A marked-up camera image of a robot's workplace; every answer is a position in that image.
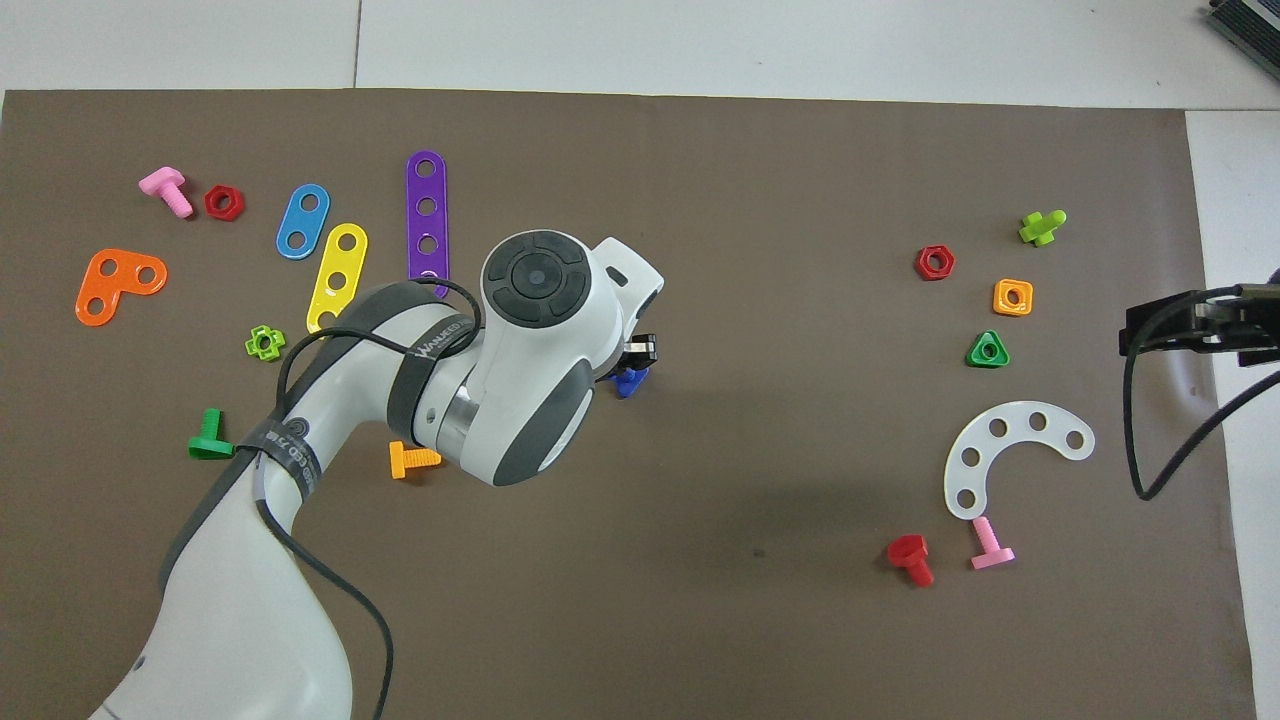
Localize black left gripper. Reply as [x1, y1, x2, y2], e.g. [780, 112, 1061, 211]
[618, 333, 661, 379]

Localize white curved five-hole strip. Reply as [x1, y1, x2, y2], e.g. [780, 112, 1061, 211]
[943, 401, 1097, 521]

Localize yellow three-hole plastic strip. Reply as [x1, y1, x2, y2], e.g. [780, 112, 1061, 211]
[305, 222, 369, 335]

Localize dark grey ribbed device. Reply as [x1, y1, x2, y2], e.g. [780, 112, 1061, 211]
[1203, 0, 1280, 86]

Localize brown table mat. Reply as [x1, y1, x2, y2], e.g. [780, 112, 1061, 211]
[0, 88, 1259, 720]

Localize purple four-hole plastic strip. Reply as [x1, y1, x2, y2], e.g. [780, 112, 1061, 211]
[405, 150, 450, 299]

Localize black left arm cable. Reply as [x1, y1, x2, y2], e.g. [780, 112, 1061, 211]
[255, 278, 486, 720]

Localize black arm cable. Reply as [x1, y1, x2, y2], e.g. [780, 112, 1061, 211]
[255, 278, 486, 720]
[1122, 285, 1280, 502]

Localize red plastic screw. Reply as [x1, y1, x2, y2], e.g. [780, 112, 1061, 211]
[886, 534, 936, 589]

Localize blue two-hole plastic strip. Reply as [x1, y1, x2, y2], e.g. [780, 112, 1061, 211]
[275, 183, 331, 261]

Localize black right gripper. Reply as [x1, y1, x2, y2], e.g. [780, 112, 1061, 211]
[1118, 285, 1280, 368]

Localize pink plastic screw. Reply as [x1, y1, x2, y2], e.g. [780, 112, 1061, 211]
[969, 516, 1016, 572]
[138, 166, 195, 219]

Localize dark green plastic screw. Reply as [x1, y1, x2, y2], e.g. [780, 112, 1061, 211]
[187, 407, 237, 461]

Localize orange plastic screw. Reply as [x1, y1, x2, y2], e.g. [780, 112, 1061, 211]
[388, 441, 443, 481]

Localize lime green cross-head screw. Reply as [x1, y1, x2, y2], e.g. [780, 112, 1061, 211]
[1018, 209, 1068, 248]

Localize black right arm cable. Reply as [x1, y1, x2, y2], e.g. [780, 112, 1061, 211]
[1122, 285, 1280, 502]

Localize orange three-hole angled plate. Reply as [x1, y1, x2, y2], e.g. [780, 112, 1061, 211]
[75, 248, 169, 327]

